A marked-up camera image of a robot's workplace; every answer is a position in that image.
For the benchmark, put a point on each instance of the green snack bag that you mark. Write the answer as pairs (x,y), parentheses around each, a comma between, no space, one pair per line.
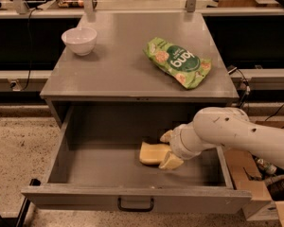
(187,68)

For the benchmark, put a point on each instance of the open grey top drawer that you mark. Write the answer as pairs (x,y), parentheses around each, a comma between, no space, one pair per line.
(97,161)

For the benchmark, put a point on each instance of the grey metal cabinet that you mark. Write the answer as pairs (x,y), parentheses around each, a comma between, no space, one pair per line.
(118,70)

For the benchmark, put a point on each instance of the brown cardboard box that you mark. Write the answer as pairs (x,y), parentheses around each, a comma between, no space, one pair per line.
(246,176)

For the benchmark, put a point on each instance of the black floor stand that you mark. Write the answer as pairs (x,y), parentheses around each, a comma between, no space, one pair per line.
(20,219)

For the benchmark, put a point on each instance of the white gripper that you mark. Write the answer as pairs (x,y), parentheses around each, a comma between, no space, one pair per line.
(177,144)

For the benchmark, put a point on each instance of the black drawer handle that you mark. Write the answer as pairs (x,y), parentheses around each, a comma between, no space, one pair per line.
(127,205)

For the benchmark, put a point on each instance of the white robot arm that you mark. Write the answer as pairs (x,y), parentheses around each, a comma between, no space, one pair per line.
(226,127)

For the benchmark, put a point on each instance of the white ceramic bowl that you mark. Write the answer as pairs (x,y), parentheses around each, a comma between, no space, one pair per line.
(80,40)

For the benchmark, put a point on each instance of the yellow sponge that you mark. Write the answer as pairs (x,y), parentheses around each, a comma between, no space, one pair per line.
(153,154)

